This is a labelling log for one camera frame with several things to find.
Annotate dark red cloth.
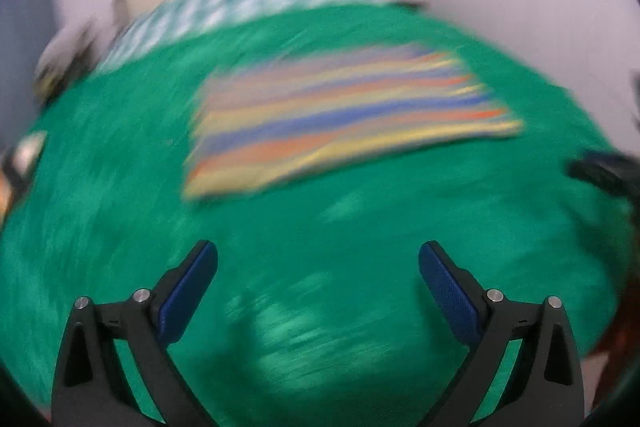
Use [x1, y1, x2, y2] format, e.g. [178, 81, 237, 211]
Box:
[594, 297, 632, 390]

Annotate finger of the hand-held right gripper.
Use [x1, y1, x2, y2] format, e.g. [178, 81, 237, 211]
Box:
[567, 149, 640, 202]

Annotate green fuzzy blanket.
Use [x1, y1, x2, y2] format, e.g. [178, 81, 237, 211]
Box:
[0, 3, 634, 427]

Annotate striped knit sweater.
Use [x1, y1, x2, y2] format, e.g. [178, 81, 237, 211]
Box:
[182, 42, 525, 202]

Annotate green checked bed sheet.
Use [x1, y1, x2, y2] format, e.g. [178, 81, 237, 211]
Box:
[97, 0, 397, 74]

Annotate black and white cloth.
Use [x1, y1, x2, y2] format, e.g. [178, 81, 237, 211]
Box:
[0, 130, 49, 219]

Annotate pile of grey clothes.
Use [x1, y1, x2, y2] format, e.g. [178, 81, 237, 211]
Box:
[32, 24, 101, 104]

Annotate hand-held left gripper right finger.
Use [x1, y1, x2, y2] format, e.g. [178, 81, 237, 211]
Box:
[418, 241, 587, 427]

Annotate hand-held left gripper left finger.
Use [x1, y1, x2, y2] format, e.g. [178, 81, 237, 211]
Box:
[50, 240, 219, 427]

